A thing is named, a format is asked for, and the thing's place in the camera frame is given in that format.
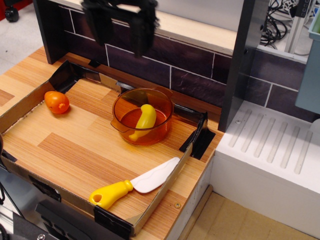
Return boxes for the dark grey vertical post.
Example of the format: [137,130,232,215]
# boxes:
[218,0,269,132]

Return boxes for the orange transparent plastic pot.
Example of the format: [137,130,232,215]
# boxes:
[110,86,174,146]

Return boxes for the orange toy fruit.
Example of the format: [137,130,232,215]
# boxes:
[44,91,70,114]

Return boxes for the wooden shelf ledge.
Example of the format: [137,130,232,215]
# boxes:
[52,0,238,56]

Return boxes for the teal plastic bin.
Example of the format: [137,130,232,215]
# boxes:
[295,9,320,114]

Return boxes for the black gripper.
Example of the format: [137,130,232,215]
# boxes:
[81,0,158,58]

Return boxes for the black caster wheel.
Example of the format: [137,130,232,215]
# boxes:
[4,5,19,23]

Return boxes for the yellow handled white toy knife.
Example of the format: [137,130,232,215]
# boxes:
[88,157,180,210]

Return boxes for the white toy sink drainboard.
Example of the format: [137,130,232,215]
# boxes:
[211,101,320,222]

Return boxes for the yellow toy banana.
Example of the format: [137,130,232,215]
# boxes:
[128,104,157,142]

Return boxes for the aluminium frame rail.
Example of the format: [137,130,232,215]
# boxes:
[284,0,316,54]

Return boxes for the cardboard fence with black tape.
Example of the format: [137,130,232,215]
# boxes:
[0,58,221,240]

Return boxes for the tangled black cables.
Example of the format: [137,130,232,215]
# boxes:
[259,0,301,48]

